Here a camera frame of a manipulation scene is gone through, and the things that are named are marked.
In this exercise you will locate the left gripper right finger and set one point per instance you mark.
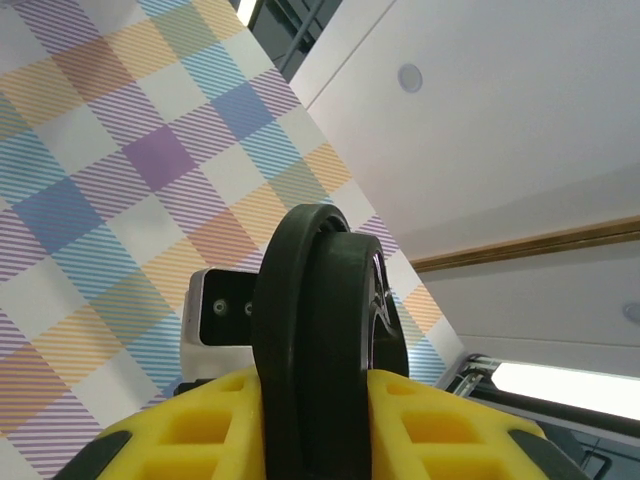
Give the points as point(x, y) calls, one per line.
point(440, 435)

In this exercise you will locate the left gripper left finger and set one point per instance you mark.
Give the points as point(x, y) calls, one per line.
point(200, 430)

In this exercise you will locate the bright ceiling light panel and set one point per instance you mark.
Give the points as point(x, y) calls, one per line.
point(565, 390)

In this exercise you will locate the round ceiling fixture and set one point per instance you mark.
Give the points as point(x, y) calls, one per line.
point(632, 311)
point(410, 77)

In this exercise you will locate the aluminium overhead frame beam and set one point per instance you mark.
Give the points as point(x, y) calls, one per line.
point(467, 375)

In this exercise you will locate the white overhead camera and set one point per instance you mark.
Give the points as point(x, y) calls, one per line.
point(220, 310)

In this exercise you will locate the wooden wall trim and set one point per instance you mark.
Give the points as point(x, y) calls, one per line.
point(525, 246)

